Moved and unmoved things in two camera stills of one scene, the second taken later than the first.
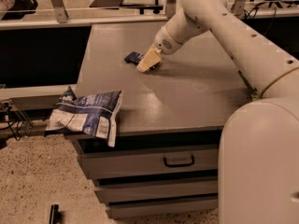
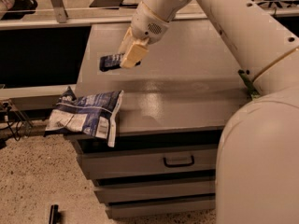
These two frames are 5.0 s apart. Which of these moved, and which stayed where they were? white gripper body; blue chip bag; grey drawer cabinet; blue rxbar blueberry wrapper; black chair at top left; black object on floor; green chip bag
Moved: white gripper body; blue rxbar blueberry wrapper
Stayed: black object on floor; blue chip bag; black chair at top left; green chip bag; grey drawer cabinet
